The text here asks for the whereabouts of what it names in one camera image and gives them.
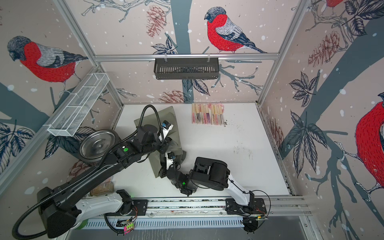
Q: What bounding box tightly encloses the pink wooden folding fan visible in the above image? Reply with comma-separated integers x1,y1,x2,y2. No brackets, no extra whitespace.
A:
192,104,197,124

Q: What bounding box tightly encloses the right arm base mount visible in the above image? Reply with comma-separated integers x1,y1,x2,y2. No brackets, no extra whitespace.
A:
225,198,268,217

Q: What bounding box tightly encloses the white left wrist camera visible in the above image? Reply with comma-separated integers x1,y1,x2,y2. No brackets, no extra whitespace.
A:
161,120,174,139

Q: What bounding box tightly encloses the red blossom white folding fan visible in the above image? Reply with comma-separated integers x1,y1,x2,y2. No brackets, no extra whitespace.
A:
210,104,216,125

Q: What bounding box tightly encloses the green canvas tote bag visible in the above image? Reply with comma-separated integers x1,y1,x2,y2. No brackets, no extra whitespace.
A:
134,106,187,178

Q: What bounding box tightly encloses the black right base connector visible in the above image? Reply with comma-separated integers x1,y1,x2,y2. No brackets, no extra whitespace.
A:
242,217,259,234

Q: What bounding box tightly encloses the black grey wooden folding fan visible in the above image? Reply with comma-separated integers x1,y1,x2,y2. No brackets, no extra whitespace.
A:
195,104,202,124

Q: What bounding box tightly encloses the brown box behind arm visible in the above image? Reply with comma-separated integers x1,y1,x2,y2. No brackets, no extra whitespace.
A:
90,182,115,197

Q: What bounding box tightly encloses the black corrugated cable conduit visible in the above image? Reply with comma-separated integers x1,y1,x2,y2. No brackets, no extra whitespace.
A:
11,104,164,240

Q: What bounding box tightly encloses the pink striped folding fan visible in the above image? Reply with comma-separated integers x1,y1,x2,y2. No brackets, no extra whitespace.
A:
214,104,220,126

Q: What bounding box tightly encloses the black hanging wire basket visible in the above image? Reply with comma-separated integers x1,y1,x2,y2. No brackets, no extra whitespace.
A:
154,58,220,80

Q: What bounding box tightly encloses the pink small circuit board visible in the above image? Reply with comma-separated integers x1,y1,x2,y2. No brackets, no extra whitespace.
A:
124,222,135,235

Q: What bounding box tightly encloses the round steel plate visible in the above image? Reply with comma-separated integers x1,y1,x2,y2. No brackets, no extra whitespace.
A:
79,130,121,164

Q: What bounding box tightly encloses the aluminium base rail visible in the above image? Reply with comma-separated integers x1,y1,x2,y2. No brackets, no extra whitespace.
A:
77,196,310,217

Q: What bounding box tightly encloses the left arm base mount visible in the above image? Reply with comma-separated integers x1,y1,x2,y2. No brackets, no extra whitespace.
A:
115,190,149,217

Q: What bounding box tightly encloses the grey pink folding fan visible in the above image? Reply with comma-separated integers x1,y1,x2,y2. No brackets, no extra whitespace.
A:
218,104,225,126

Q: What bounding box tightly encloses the white mesh wall shelf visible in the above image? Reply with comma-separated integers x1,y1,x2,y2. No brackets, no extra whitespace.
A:
48,73,110,137

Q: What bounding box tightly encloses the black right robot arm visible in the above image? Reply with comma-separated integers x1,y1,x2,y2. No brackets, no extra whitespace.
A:
160,157,255,216

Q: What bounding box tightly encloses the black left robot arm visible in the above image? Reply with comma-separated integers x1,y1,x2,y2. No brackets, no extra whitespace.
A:
37,121,173,238

